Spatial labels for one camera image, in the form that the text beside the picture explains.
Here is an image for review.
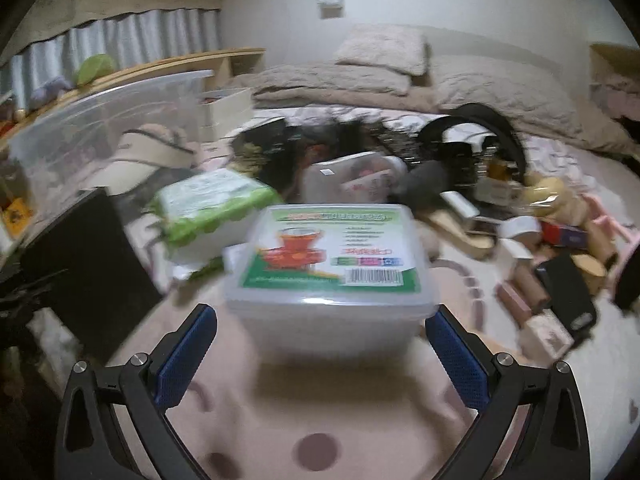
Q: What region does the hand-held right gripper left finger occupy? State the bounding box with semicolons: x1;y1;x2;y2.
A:
54;302;218;480

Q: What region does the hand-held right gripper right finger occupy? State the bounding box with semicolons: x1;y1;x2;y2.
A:
425;305;591;480

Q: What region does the green dotted tissue pack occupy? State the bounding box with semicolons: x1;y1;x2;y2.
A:
152;169;283;266

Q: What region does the labelled plastic food container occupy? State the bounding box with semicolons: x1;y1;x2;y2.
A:
222;204;438;361

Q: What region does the grey cloth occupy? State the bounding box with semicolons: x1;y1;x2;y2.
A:
400;162;451;201

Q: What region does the white visor cap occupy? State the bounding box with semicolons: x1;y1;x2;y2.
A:
92;125;196;196

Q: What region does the clear plastic storage bin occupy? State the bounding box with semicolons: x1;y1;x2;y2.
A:
7;70;213;211

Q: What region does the small clear plastic container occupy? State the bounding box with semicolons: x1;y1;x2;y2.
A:
302;152;408;206

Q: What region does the pile of wooden blocks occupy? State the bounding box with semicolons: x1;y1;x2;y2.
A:
495;172;626;361

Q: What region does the bunny print rug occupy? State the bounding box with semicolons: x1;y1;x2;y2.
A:
107;110;640;480

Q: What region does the wooden oval brush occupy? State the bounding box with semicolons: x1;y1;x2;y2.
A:
430;207;493;261

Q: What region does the black phone case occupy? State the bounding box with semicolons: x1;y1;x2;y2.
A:
535;251;599;336

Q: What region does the black flat board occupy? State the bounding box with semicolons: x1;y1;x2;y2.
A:
20;187;163;366

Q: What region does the white tape roll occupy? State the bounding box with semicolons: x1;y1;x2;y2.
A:
500;216;542;242

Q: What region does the red and blue small box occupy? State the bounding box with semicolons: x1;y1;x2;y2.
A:
542;221;588;248

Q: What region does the black visor cap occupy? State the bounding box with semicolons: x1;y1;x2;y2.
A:
417;102;531;183

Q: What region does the dark fur wig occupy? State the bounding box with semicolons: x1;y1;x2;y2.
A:
280;120;391;196

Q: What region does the white box of small things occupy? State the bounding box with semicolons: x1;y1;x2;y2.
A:
200;87;253;128

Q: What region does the large quilted beige pillow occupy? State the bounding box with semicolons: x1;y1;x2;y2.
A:
432;67;631;151

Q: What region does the long wooden shelf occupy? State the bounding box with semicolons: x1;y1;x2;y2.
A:
0;47;266;151

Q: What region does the purple plush toy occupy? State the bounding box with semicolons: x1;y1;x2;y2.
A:
30;77;76;106

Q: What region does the folded beige blanket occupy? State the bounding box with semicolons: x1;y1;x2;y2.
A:
252;62;431;111

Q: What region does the green plush toy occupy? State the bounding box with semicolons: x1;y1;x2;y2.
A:
74;54;118;86

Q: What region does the fluffy beige pillow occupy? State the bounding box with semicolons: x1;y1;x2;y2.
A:
334;25;431;78

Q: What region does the blue-grey curtain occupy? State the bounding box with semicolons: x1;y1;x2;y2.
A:
0;7;221;111

